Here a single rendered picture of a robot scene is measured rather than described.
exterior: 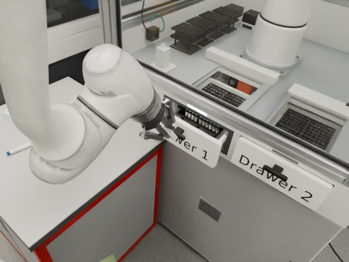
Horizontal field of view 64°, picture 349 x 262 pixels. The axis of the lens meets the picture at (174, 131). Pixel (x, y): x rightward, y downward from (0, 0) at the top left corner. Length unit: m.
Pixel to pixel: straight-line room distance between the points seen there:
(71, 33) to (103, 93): 1.00
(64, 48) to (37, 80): 1.13
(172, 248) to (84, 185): 0.85
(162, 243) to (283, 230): 0.79
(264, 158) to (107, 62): 0.57
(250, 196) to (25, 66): 0.86
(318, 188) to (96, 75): 0.67
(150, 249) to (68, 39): 1.17
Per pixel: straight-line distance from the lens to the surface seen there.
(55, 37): 1.46
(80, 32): 1.54
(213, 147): 0.87
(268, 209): 1.05
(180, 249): 1.67
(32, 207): 0.94
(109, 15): 1.09
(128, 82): 0.51
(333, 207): 0.94
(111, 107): 0.53
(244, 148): 0.90
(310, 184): 0.88
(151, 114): 0.63
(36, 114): 0.42
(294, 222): 1.05
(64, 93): 1.34
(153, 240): 1.68
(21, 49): 0.35
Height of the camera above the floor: 1.51
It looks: 42 degrees down
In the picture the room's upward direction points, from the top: 7 degrees clockwise
